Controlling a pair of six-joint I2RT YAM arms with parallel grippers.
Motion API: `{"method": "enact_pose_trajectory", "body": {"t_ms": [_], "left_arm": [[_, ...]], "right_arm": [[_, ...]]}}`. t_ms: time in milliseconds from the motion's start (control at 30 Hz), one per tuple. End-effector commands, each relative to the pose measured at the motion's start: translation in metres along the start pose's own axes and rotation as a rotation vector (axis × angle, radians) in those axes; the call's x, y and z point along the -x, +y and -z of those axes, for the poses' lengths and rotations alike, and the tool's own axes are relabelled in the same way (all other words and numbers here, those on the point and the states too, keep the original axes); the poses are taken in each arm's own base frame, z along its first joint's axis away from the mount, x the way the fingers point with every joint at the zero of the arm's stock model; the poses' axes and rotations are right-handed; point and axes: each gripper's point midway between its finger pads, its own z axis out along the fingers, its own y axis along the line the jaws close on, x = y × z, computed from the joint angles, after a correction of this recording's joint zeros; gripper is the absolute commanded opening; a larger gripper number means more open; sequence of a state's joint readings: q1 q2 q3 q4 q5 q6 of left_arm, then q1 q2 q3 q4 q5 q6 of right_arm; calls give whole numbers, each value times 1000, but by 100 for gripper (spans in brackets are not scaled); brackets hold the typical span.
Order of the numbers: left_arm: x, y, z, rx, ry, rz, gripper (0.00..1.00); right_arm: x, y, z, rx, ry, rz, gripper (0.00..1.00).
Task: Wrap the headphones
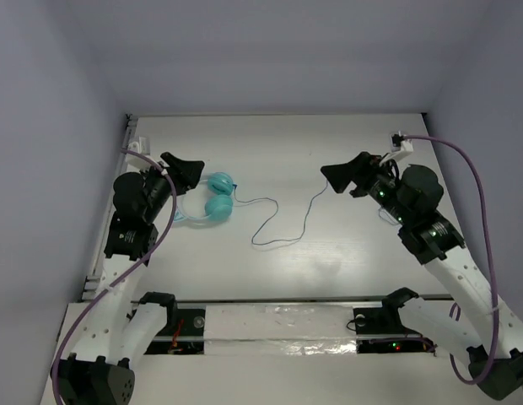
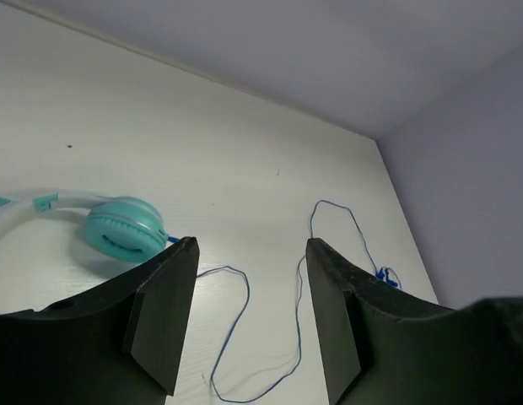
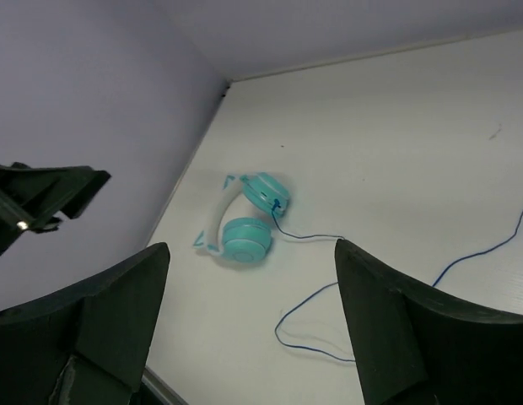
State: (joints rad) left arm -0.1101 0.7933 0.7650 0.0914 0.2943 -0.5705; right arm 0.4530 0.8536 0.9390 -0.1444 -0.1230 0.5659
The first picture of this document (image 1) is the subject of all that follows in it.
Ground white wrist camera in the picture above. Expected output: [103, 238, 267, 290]
[381, 131, 414, 164]
[125, 136, 164, 172]

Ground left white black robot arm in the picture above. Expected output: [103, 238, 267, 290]
[51, 151, 205, 404]

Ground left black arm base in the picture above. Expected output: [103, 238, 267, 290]
[145, 306, 206, 355]

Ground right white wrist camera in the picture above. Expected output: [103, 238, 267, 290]
[381, 131, 414, 164]

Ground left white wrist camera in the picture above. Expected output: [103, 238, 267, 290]
[125, 136, 164, 172]

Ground thin blue headphone cable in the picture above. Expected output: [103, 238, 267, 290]
[231, 176, 397, 251]

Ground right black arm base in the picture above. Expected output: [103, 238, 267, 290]
[346, 307, 437, 355]

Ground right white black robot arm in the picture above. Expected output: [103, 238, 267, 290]
[321, 152, 523, 401]

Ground teal cat-ear headphones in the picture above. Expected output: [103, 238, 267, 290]
[174, 172, 236, 223]

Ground aluminium rail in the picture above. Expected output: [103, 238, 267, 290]
[130, 294, 456, 305]

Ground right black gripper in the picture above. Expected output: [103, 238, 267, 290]
[320, 151, 411, 225]

